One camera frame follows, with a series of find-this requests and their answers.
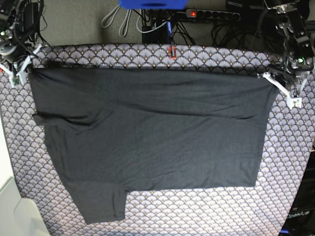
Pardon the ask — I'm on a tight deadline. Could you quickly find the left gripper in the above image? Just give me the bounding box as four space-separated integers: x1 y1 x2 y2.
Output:
257 56 315 110

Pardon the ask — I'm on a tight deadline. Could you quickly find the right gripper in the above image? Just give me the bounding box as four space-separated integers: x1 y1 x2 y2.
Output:
0 41 42 88

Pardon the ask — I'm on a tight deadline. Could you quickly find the dark grey T-shirt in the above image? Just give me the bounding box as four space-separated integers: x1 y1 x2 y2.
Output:
29 67 279 224

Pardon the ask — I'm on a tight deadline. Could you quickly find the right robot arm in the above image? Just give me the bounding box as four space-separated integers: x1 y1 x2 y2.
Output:
0 0 46 88

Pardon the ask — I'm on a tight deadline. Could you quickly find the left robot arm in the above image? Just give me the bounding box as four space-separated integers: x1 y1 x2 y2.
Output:
257 0 315 109

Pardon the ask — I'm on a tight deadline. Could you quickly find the black OpenArm box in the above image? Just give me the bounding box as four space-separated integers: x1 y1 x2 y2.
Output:
279 151 315 236

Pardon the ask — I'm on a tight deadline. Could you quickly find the red and blue clamp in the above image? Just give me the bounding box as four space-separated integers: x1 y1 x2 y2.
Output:
167 21 177 59

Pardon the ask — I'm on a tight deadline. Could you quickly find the black power strip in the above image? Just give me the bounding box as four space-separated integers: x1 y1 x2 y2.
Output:
185 9 241 21

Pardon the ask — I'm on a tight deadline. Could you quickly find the white plastic bin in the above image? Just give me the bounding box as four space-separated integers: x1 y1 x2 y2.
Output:
0 124 49 236

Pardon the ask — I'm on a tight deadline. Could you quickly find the grey looped cable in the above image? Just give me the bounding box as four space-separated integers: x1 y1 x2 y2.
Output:
100 7 133 37

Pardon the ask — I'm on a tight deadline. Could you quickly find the blue mount plate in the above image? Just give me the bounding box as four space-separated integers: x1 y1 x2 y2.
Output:
119 0 188 10

